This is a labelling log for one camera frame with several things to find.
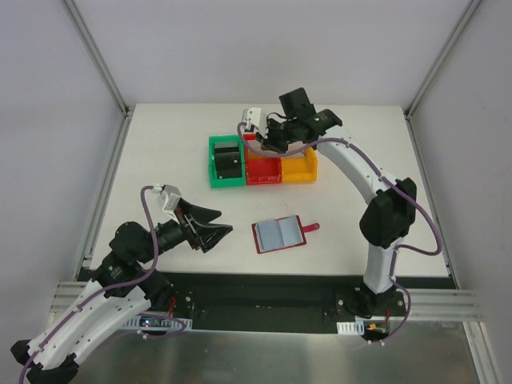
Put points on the white cable duct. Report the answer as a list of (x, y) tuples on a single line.
[(157, 324), (356, 327)]

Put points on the red plastic bin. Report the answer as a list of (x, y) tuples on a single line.
[(261, 170)]

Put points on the right aluminium frame post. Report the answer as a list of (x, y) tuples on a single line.
[(456, 33)]

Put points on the black card in green bin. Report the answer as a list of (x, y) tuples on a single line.
[(227, 160)]

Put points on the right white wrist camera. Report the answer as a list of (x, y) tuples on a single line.
[(253, 118)]

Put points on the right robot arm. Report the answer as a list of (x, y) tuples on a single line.
[(390, 210)]

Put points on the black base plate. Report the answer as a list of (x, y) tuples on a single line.
[(262, 303)]

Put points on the green plastic bin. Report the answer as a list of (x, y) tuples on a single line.
[(225, 183)]

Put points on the yellow plastic bin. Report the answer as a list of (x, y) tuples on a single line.
[(300, 168)]

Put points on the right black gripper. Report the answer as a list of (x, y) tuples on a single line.
[(271, 136)]

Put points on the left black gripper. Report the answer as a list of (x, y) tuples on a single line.
[(192, 233)]

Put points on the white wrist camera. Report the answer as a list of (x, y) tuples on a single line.
[(253, 118), (168, 197)]

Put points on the red leather card holder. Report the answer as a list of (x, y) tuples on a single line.
[(305, 229)]

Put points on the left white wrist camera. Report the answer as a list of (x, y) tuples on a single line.
[(168, 197)]

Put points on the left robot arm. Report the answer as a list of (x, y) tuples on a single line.
[(126, 284)]

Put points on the aluminium frame post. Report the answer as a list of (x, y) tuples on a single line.
[(87, 38), (456, 33)]

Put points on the left aluminium frame post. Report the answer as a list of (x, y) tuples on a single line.
[(87, 38)]

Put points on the right white cable duct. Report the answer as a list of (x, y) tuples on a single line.
[(356, 327)]

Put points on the left white cable duct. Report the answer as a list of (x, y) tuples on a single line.
[(157, 324)]

